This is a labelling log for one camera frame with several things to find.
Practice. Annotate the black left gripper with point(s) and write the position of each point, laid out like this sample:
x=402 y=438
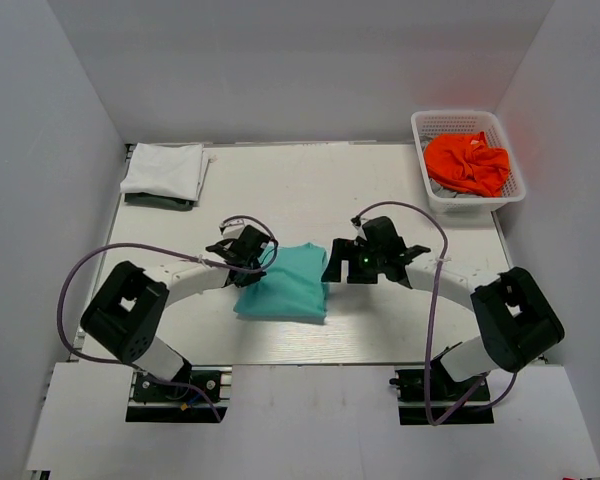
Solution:
x=253 y=277

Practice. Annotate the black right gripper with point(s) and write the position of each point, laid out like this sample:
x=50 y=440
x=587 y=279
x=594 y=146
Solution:
x=345 y=249

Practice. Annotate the teal t shirt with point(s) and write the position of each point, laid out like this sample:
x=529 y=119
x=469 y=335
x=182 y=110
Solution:
x=291 y=289

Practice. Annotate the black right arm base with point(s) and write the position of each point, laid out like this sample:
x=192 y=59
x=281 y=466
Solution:
x=408 y=383

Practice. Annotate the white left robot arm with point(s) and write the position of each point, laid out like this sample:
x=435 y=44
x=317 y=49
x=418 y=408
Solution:
x=125 y=313

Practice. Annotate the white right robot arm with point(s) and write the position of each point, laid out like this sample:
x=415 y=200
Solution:
x=515 y=320

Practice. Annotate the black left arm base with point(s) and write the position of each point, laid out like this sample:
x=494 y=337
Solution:
x=206 y=403

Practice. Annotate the folded dark green t shirt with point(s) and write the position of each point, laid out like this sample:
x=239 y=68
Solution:
x=159 y=202

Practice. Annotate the folded white t shirt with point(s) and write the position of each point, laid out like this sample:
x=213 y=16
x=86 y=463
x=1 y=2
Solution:
x=166 y=171

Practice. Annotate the grey t shirt in basket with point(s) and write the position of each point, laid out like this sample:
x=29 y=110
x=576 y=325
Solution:
x=440 y=191

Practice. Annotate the orange t shirt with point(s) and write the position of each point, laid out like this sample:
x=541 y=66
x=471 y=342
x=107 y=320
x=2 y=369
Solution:
x=467 y=163

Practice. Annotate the white plastic basket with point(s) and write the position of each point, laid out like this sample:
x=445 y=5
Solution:
x=433 y=123

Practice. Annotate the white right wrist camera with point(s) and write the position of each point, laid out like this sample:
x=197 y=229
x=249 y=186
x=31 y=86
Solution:
x=357 y=223

